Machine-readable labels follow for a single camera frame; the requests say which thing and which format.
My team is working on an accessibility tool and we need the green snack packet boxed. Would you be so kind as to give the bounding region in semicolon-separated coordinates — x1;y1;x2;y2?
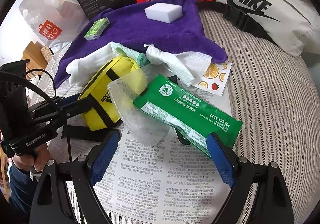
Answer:
133;74;243;156

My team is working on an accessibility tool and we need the yellow Adidas pouch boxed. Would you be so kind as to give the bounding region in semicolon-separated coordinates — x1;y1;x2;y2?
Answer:
78;55;139;131

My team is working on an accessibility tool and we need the white knotted cloth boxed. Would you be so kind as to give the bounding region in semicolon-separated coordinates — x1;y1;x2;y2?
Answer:
144;44;212;87

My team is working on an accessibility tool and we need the green tissue pack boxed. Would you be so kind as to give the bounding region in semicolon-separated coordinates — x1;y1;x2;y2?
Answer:
84;17;110;41

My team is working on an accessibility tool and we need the person's left hand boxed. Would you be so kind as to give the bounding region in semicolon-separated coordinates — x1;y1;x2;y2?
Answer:
11;143;51;172

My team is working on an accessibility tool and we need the newspaper sheet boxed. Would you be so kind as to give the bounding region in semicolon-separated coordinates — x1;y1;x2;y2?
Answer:
47;63;233;224

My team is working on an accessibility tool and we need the translucent plastic bag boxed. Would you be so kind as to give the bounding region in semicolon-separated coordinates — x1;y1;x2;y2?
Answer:
107;68;170;147

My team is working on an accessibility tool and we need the wooden side table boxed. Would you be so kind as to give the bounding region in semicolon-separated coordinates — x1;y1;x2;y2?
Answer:
21;41;54;72

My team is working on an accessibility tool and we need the white glove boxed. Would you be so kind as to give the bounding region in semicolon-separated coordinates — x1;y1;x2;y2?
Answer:
66;41;118;87

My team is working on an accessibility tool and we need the fruit pattern sachet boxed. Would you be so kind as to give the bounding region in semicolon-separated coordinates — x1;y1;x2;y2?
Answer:
192;61;232;96

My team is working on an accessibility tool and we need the striped cushion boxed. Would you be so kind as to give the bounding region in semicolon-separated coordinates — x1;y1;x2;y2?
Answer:
200;9;319;223

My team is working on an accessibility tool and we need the white Miniso plastic bag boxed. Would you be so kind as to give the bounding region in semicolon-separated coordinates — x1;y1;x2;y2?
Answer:
19;0;88;52

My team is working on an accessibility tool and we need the mint green cloth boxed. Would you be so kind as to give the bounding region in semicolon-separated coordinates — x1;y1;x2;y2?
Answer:
111;42;149;67

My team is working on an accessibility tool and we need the purple towel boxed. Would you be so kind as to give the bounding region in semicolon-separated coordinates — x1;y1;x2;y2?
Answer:
54;0;227;87

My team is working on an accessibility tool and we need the white sponge block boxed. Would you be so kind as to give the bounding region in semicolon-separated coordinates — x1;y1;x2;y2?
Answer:
144;3;183;23

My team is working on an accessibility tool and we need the white Nike waist bag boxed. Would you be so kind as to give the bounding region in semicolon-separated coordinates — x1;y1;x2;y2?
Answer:
213;0;320;58

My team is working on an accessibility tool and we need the black cable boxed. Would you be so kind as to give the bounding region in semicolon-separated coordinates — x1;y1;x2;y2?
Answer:
0;68;73;165

